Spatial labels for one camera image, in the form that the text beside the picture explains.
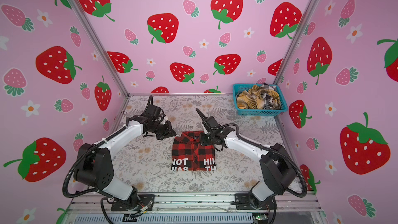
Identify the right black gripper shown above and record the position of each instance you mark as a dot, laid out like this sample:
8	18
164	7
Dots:
201	139

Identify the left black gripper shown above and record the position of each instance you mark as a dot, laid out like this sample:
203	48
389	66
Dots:
169	132

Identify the red black plaid shirt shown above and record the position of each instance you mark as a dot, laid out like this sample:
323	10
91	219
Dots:
189	155

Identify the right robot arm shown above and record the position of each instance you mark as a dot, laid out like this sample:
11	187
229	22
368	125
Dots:
279	172

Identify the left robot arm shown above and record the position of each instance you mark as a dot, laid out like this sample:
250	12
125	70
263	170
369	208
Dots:
93	170

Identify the teal plastic basket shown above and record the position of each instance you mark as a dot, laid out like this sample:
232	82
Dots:
237	88

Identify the yellow plaid shirt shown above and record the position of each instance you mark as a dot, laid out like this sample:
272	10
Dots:
264	97

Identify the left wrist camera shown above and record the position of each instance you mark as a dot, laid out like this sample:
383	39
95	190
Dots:
154	112

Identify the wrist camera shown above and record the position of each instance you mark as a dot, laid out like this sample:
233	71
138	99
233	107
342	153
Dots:
154	112
210	123

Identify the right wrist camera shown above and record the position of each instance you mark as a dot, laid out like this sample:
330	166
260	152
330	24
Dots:
210	123

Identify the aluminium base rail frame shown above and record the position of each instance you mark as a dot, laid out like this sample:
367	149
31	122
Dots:
199	208

